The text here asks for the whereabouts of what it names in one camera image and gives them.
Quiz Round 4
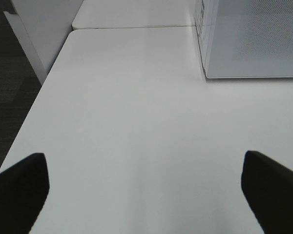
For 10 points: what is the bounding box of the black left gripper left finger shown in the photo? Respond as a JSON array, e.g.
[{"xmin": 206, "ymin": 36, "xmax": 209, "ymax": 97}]
[{"xmin": 0, "ymin": 153, "xmax": 50, "ymax": 234}]

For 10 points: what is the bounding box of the white microwave oven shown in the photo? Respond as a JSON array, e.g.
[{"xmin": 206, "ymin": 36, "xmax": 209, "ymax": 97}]
[{"xmin": 195, "ymin": 0, "xmax": 214, "ymax": 76}]

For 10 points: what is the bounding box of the white microwave door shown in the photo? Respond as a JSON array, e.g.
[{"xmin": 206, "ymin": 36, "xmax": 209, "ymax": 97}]
[{"xmin": 205, "ymin": 0, "xmax": 293, "ymax": 78}]

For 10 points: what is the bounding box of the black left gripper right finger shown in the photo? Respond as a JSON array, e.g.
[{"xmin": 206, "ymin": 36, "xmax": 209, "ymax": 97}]
[{"xmin": 241, "ymin": 151, "xmax": 293, "ymax": 234}]

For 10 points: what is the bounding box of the white partition panel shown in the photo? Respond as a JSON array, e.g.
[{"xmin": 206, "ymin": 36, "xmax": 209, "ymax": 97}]
[{"xmin": 0, "ymin": 0, "xmax": 83, "ymax": 83}]

